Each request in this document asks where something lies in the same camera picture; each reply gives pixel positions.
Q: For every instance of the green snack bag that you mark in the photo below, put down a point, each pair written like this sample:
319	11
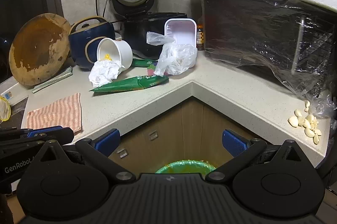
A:
132	84
143	63

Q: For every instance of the green lined trash bin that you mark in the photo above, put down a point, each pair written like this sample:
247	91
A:
187	166

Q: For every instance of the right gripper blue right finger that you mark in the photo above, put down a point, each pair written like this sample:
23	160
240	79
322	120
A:
244	153

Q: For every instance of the navy blue electric kettle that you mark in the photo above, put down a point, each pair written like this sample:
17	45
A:
84	37

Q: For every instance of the white plastic food tray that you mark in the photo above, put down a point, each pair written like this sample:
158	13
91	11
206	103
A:
183	30

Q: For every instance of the white tissue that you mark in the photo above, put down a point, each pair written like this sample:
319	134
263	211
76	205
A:
104	72

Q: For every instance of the round wooden cutting board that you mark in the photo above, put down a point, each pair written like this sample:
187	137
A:
39	49

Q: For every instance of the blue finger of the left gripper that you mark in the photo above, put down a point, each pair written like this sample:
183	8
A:
35	132

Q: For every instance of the lower cabinet handle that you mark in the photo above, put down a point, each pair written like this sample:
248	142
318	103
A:
122	153

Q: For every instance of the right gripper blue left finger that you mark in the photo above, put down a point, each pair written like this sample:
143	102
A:
96	152

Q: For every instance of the pile of garlic cloves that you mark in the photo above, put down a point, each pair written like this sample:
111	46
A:
307	121

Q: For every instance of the white paper bowl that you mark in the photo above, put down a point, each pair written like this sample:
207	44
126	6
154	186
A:
116	50

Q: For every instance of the clear plastic bag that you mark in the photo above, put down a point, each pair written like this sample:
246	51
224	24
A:
174	58

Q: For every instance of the cabinet handle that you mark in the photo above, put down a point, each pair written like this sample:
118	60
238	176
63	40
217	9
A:
122	153
153	135

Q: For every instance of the green snack bag front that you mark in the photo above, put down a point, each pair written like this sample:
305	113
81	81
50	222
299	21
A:
132	84

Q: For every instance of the sauce jar orange lid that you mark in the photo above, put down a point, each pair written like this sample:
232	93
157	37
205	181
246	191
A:
200	35

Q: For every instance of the green patterned mat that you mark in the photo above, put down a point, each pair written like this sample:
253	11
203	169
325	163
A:
65	74

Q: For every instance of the green snack bag rear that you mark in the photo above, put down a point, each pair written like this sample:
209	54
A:
143	63

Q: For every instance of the purple eggplant sponge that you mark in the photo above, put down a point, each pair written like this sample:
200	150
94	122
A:
152	70

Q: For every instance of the pink striped dish cloth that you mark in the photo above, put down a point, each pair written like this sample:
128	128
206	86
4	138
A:
65	112

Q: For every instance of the upper cabinet handle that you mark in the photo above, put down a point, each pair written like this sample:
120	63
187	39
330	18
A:
153	135

